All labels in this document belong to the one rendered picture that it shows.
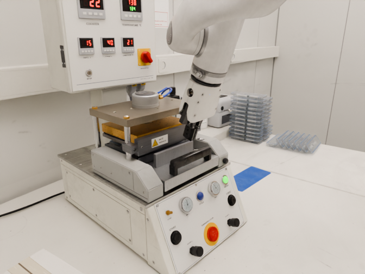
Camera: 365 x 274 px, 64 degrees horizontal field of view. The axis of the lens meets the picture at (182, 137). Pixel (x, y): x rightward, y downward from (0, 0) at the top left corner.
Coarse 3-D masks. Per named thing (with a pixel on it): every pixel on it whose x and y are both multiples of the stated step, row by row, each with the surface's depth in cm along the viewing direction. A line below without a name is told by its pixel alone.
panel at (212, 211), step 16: (208, 176) 84; (176, 192) 76; (192, 192) 79; (208, 192) 83; (224, 192) 88; (160, 208) 71; (176, 208) 74; (192, 208) 78; (208, 208) 82; (224, 208) 86; (240, 208) 91; (160, 224) 70; (176, 224) 73; (192, 224) 77; (208, 224) 81; (224, 224) 85; (240, 224) 90; (192, 240) 76; (208, 240) 79; (176, 256) 72; (192, 256) 75; (176, 272) 71
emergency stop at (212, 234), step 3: (210, 228) 80; (213, 228) 80; (216, 228) 81; (207, 231) 80; (210, 231) 79; (213, 231) 80; (216, 231) 81; (207, 234) 79; (210, 234) 79; (213, 234) 80; (216, 234) 81; (207, 237) 79; (210, 237) 79; (213, 237) 80; (216, 237) 80; (210, 240) 79; (213, 240) 80
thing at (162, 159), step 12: (180, 144) 85; (192, 144) 88; (156, 156) 78; (168, 156) 81; (216, 156) 87; (156, 168) 79; (168, 168) 79; (180, 168) 79; (192, 168) 79; (204, 168) 83; (168, 180) 73; (180, 180) 76
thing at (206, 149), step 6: (198, 150) 80; (204, 150) 81; (210, 150) 83; (180, 156) 76; (186, 156) 76; (192, 156) 78; (198, 156) 80; (204, 156) 82; (210, 156) 84; (174, 162) 73; (180, 162) 75; (186, 162) 76; (174, 168) 74; (174, 174) 74
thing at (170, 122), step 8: (160, 120) 91; (168, 120) 91; (176, 120) 91; (104, 128) 87; (112, 128) 84; (120, 128) 83; (136, 128) 83; (144, 128) 83; (152, 128) 83; (160, 128) 83; (168, 128) 85; (104, 136) 88; (112, 136) 85; (120, 136) 82; (136, 136) 77
